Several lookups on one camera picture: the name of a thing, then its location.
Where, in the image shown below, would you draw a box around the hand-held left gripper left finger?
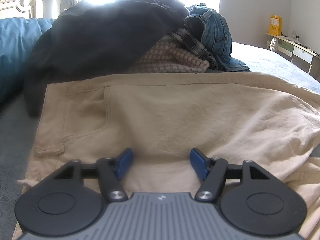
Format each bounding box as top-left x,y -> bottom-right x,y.
54,147 -> 133,202

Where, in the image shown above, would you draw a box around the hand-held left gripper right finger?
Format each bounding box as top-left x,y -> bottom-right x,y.
190,148 -> 270,202

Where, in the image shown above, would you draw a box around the khaki pants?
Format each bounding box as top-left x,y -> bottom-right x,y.
12,71 -> 320,240

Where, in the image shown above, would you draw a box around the beige houndstooth cloth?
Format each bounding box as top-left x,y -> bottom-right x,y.
124,40 -> 209,74

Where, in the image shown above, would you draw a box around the dark plaid shirt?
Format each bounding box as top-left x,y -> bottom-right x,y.
170,27 -> 220,70

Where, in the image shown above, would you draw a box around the black garment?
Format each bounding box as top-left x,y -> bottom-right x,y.
24,0 -> 190,117

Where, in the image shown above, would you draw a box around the blue denim jeans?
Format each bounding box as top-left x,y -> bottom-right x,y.
184,4 -> 250,72

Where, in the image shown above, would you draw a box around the white and green desk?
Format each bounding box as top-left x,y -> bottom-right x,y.
265,32 -> 320,74

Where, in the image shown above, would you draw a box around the blue duvet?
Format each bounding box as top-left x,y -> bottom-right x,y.
0,17 -> 55,105

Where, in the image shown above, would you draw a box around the yellow box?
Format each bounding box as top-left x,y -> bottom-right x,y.
269,14 -> 282,36

